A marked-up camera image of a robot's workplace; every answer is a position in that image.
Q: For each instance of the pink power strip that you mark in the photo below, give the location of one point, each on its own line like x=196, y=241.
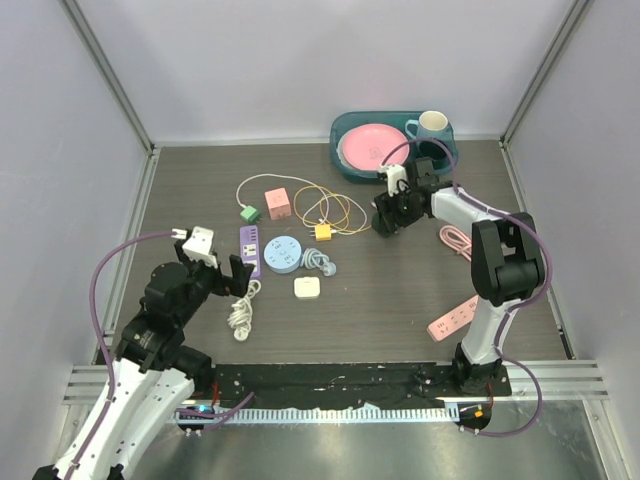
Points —
x=453, y=321

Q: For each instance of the round blue power strip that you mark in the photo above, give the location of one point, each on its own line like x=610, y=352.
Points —
x=283, y=254

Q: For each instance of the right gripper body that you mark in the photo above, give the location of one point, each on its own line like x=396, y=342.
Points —
x=400, y=205

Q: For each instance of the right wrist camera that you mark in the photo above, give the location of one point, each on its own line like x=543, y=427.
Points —
x=396, y=178

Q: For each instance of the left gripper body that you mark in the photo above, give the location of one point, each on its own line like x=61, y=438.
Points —
x=205, y=279

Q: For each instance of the white square charger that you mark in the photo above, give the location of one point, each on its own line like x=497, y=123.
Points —
x=307, y=288

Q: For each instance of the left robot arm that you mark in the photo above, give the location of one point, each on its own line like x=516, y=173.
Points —
x=151, y=373

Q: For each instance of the pink plate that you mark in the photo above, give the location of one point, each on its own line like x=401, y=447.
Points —
x=365, y=147

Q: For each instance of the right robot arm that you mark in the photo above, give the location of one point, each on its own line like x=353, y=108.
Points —
x=507, y=264

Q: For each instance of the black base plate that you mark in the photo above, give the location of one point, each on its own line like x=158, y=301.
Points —
x=338, y=386

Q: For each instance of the dark green mug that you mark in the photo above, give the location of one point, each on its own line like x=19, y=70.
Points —
x=433, y=152

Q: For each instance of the light blue mug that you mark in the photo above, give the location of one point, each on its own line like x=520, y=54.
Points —
x=429, y=125

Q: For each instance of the yellow charger plug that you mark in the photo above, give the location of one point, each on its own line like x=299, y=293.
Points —
x=322, y=232

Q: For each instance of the slotted cable duct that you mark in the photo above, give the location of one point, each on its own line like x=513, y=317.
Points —
x=366, y=414

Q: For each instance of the pink cube socket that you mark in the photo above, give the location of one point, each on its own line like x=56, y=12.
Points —
x=278, y=203

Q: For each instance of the teal plastic bin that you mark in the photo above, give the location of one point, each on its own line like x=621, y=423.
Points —
x=402, y=154

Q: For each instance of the dark green cube socket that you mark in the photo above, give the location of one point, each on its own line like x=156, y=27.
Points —
x=384, y=223

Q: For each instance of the purple power strip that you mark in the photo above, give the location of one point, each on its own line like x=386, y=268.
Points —
x=250, y=249

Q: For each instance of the green charger plug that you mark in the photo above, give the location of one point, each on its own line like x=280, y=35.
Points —
x=250, y=215

